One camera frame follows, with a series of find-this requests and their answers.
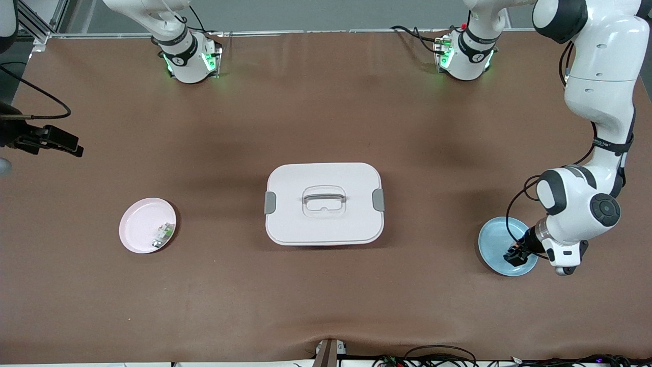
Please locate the aluminium frame profile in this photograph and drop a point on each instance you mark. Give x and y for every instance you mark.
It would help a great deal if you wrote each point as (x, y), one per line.
(38, 25)

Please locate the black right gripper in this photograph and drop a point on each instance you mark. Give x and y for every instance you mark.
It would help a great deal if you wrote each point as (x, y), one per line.
(11, 133)

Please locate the light blue round plate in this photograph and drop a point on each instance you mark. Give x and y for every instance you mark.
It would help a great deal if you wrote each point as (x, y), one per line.
(491, 244)

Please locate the small green white component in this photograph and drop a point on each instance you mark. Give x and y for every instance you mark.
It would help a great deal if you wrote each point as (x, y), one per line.
(164, 233)

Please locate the white lidded storage box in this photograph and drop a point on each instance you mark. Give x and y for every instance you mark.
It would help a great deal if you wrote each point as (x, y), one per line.
(326, 224)

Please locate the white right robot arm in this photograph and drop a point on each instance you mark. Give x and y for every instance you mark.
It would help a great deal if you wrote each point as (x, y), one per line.
(188, 61)

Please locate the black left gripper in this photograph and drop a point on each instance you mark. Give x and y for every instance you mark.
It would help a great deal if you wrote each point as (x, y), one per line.
(530, 240)

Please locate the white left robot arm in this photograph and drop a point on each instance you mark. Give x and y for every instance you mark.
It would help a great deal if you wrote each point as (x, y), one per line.
(601, 51)

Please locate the pink round plate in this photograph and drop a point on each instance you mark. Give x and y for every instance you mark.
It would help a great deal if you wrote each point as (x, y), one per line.
(140, 227)

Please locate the orange push button switch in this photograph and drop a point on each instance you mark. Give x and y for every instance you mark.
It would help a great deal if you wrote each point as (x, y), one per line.
(515, 255)

